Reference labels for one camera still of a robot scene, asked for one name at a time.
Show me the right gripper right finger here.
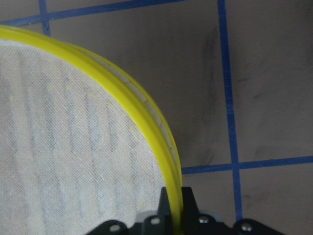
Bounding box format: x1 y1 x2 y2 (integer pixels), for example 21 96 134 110
181 187 200 220

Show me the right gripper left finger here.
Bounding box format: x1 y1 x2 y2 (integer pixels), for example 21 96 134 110
157 187 171 218

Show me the yellow steamer layer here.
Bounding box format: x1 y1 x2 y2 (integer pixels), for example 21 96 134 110
0 25 183 235

